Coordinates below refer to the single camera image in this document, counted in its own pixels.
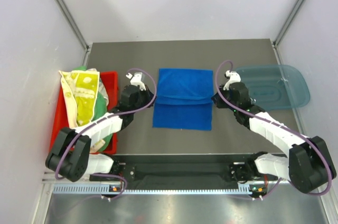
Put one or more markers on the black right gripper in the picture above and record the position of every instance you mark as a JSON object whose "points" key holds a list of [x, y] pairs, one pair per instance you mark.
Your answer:
{"points": [[217, 97]]}

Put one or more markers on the green towel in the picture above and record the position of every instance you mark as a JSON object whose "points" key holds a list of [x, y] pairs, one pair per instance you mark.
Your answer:
{"points": [[90, 96]]}

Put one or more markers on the red plastic bin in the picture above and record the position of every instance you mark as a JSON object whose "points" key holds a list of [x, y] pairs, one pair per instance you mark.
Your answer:
{"points": [[110, 80]]}

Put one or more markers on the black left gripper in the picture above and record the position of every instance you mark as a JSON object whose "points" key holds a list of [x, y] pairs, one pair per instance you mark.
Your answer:
{"points": [[149, 95]]}

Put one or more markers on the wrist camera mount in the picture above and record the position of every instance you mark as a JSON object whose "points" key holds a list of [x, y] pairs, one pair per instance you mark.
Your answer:
{"points": [[137, 79], [232, 77]]}

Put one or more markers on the white slotted cable duct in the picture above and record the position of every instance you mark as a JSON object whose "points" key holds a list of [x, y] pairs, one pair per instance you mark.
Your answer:
{"points": [[115, 189]]}

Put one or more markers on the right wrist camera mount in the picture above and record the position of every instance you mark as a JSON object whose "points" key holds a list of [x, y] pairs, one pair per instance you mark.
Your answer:
{"points": [[232, 77]]}

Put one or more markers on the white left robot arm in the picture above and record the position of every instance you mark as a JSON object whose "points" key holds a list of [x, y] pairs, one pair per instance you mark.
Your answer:
{"points": [[70, 157]]}

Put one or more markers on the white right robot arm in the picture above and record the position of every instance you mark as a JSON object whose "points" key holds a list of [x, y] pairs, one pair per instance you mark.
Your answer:
{"points": [[306, 163]]}

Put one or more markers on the yellow patterned towel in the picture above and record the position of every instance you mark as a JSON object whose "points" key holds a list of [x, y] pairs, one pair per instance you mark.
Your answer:
{"points": [[68, 98]]}

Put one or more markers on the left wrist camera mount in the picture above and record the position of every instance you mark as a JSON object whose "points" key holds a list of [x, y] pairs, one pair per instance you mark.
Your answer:
{"points": [[137, 79]]}

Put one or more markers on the translucent blue tray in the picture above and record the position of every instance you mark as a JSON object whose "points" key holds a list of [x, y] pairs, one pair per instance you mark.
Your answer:
{"points": [[275, 87]]}

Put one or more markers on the blue towel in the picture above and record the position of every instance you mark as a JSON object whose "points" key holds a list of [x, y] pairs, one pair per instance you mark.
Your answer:
{"points": [[184, 99]]}

